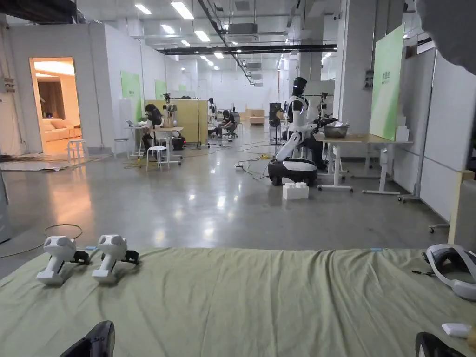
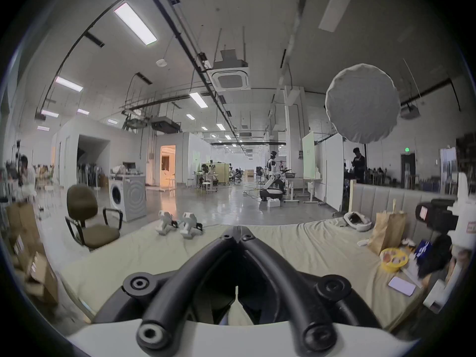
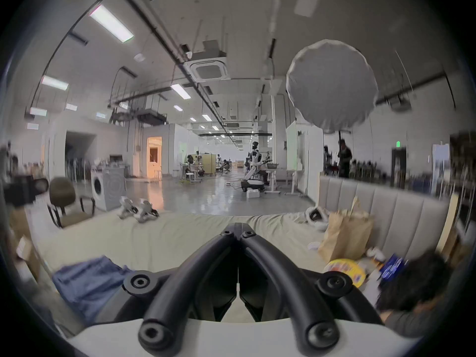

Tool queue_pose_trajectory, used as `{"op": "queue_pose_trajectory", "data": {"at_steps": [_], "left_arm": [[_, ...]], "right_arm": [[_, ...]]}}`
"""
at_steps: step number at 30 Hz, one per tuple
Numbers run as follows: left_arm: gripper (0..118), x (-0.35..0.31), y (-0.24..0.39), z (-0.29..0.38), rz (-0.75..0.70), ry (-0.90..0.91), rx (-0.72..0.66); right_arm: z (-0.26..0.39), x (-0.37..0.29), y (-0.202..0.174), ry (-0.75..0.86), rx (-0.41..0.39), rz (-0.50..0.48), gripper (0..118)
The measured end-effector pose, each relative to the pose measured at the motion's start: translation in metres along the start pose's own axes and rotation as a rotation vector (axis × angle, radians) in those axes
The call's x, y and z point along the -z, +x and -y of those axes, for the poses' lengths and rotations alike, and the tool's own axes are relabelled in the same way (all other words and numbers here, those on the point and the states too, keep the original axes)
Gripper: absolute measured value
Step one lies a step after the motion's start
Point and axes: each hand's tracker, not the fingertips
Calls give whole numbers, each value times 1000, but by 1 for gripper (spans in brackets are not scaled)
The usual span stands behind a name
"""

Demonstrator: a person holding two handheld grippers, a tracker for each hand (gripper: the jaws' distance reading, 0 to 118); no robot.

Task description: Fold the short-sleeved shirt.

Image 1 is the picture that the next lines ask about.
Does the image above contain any small white box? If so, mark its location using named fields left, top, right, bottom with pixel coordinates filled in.
left=441, top=323, right=473, bottom=339

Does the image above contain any white headset with black padding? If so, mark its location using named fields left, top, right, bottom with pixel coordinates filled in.
left=412, top=243, right=476, bottom=300

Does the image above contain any spare white hand-held gripper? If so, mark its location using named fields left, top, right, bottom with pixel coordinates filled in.
left=92, top=234, right=140, bottom=285
left=36, top=235, right=91, bottom=286

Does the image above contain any bed with pale green sheet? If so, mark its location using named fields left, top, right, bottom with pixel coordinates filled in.
left=0, top=246, right=476, bottom=357

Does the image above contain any white round stool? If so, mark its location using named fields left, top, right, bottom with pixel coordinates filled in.
left=66, top=139, right=89, bottom=165
left=146, top=145, right=166, bottom=172

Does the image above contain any grey chair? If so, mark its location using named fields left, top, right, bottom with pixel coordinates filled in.
left=113, top=137, right=131, bottom=159

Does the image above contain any white foam block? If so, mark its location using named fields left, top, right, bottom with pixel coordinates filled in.
left=282, top=182, right=310, bottom=201

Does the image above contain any beige sofa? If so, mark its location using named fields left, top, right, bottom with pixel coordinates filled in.
left=44, top=118, right=82, bottom=142

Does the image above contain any wooden table with metal basin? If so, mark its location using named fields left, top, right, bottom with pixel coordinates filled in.
left=313, top=115, right=414, bottom=195

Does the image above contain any white desk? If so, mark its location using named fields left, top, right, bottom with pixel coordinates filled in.
left=124, top=126, right=185, bottom=167

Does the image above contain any white humanoid robot on wheels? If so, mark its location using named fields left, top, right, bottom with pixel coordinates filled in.
left=267, top=77, right=339, bottom=186

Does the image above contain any black standing fan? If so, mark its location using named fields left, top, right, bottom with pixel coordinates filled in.
left=268, top=102, right=286, bottom=146

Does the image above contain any black cable loop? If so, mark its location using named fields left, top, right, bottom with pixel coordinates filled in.
left=0, top=224, right=84, bottom=259

